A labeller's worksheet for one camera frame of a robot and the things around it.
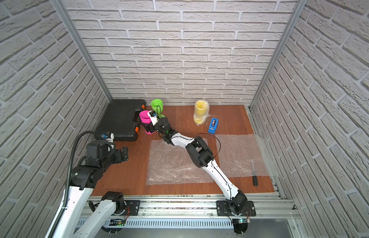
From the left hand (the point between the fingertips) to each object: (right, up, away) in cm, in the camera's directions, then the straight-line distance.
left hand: (120, 146), depth 73 cm
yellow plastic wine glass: (+43, +22, +27) cm, 56 cm away
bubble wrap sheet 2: (+65, -7, +22) cm, 69 cm away
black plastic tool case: (-13, +15, +32) cm, 37 cm away
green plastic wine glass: (+12, +24, +30) cm, 40 cm away
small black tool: (+73, -20, +11) cm, 77 cm away
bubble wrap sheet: (+22, -14, +17) cm, 31 cm away
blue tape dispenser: (+52, +10, +31) cm, 61 cm away
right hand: (+7, +14, +26) cm, 30 cm away
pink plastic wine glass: (+7, +14, +17) cm, 24 cm away
